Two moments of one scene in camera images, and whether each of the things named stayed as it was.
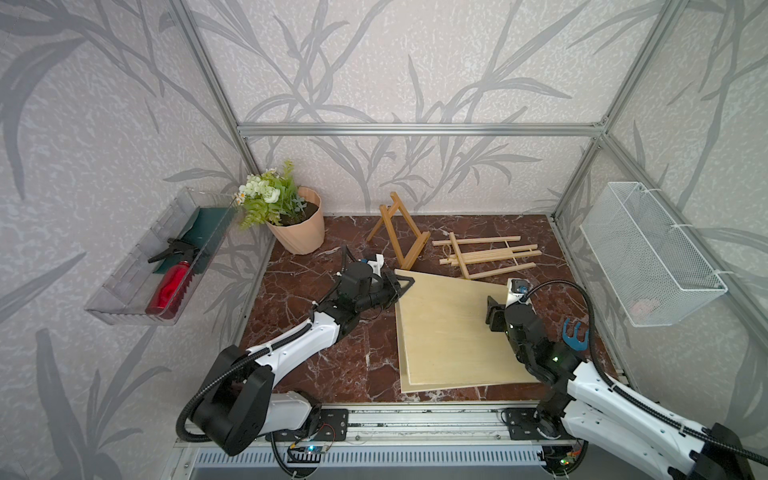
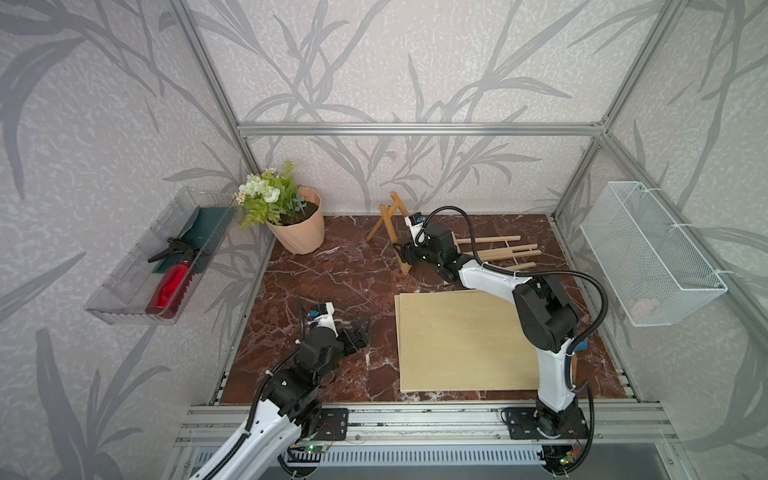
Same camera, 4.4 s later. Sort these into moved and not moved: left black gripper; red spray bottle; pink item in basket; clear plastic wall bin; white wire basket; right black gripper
Moved: right black gripper; left black gripper
Not moved: pink item in basket; red spray bottle; clear plastic wall bin; white wire basket
